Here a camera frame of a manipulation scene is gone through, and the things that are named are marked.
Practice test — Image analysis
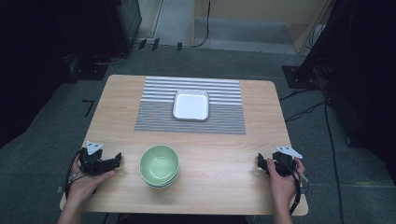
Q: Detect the green ceramic bowl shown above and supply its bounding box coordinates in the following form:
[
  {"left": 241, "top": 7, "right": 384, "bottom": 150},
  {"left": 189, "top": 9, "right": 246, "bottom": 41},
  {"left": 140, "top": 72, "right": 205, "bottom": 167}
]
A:
[
  {"left": 138, "top": 145, "right": 180, "bottom": 185},
  {"left": 141, "top": 174, "right": 181, "bottom": 189}
]

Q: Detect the black floor cable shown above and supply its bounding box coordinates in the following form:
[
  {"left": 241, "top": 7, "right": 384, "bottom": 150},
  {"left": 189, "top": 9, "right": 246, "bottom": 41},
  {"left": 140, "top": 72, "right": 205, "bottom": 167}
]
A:
[
  {"left": 323, "top": 92, "right": 345, "bottom": 224},
  {"left": 278, "top": 88, "right": 328, "bottom": 123}
]

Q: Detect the black flat stand base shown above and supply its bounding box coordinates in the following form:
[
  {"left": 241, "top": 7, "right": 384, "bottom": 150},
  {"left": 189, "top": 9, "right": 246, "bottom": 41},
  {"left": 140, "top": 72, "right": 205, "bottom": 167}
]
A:
[{"left": 65, "top": 53, "right": 109, "bottom": 82}]

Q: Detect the grey striped placemat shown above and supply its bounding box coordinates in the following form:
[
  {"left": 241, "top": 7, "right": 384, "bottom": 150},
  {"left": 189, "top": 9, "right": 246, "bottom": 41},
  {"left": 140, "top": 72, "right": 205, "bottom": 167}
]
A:
[{"left": 134, "top": 76, "right": 247, "bottom": 136}]

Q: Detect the black equipment cabinet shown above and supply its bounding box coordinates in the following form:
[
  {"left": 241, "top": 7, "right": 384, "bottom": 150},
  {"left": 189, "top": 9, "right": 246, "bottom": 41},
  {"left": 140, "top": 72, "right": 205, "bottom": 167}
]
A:
[{"left": 104, "top": 0, "right": 143, "bottom": 59}]

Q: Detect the person's right hand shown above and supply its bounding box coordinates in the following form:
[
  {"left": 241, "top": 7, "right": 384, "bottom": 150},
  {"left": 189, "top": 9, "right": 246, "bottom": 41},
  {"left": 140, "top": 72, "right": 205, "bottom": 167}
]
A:
[{"left": 265, "top": 157, "right": 306, "bottom": 209}]

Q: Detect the light wooden partition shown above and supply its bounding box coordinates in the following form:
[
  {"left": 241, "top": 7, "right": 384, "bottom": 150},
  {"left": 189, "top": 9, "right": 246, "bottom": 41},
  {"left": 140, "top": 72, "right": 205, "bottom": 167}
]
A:
[{"left": 191, "top": 0, "right": 332, "bottom": 54}]

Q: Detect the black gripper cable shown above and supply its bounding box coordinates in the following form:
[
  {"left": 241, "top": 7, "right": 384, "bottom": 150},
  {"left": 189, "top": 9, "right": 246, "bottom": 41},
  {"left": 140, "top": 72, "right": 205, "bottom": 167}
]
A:
[
  {"left": 288, "top": 160, "right": 310, "bottom": 217},
  {"left": 64, "top": 148, "right": 86, "bottom": 200}
]

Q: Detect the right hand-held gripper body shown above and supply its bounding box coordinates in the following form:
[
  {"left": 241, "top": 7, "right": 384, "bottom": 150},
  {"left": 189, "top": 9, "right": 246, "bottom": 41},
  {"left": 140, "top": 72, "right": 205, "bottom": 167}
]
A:
[{"left": 272, "top": 146, "right": 304, "bottom": 178}]

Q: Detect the black hanging cable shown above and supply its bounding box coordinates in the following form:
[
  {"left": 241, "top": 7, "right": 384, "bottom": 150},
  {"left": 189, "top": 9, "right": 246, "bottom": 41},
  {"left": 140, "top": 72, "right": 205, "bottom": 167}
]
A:
[{"left": 191, "top": 0, "right": 212, "bottom": 49}]

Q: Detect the white square plate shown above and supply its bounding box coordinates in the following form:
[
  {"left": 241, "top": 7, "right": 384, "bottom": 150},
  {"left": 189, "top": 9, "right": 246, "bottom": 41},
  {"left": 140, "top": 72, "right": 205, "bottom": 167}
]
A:
[{"left": 172, "top": 89, "right": 210, "bottom": 122}]

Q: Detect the black stand with base plate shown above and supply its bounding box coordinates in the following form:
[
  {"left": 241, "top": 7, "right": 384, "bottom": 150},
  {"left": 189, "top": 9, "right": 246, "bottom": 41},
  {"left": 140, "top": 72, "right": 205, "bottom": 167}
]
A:
[{"left": 281, "top": 0, "right": 359, "bottom": 91}]

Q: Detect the person's left hand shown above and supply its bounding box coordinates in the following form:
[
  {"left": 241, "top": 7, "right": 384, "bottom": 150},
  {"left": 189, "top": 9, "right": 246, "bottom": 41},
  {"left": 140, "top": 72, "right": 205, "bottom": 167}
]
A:
[{"left": 66, "top": 161, "right": 117, "bottom": 205}]

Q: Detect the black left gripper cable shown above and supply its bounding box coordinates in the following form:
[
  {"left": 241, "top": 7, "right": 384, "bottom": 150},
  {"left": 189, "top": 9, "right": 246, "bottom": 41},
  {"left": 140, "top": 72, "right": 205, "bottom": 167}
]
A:
[{"left": 64, "top": 148, "right": 86, "bottom": 200}]

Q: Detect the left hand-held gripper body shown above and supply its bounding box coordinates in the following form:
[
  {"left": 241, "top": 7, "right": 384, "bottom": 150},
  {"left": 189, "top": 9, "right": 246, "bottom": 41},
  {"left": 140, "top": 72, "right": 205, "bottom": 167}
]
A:
[{"left": 78, "top": 140, "right": 108, "bottom": 176}]

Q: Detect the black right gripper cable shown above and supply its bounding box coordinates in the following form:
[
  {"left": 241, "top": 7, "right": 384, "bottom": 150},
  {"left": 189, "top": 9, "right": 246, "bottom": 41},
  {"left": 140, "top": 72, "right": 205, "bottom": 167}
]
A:
[{"left": 288, "top": 160, "right": 310, "bottom": 217}]

